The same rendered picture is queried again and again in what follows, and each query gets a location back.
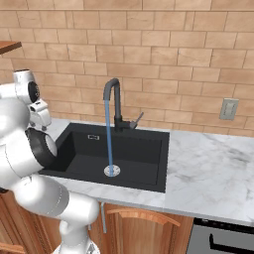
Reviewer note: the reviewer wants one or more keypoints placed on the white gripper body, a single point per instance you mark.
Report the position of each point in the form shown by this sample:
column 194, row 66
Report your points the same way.
column 41, row 117

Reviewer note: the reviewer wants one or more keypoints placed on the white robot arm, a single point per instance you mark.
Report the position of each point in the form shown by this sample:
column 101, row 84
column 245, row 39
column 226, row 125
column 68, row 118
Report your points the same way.
column 29, row 191

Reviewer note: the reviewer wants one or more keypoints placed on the blue water stream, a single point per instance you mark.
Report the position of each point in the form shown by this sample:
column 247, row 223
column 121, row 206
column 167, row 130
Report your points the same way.
column 108, row 132

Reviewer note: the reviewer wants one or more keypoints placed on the silver sink drain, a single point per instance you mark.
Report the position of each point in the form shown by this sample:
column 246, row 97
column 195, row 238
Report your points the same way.
column 116, row 171

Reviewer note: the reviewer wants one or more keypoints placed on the black sink basin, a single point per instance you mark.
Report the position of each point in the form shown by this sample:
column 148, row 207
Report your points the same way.
column 139, row 155

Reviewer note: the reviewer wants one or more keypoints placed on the black tap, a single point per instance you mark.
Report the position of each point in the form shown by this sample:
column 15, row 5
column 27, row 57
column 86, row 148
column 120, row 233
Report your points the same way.
column 116, row 99

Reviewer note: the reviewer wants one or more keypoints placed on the wooden shelf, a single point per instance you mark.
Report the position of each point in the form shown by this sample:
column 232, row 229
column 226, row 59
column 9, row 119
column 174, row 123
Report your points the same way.
column 8, row 46

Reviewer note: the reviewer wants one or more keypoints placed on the wooden cupboard door with arch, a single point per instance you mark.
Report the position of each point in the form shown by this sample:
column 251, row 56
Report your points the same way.
column 145, row 234

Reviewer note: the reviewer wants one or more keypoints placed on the grey dishwasher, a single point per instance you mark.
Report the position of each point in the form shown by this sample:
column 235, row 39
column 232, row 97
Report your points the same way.
column 201, row 241

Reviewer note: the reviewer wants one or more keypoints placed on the grey wall socket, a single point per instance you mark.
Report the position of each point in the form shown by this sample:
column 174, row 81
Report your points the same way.
column 228, row 109

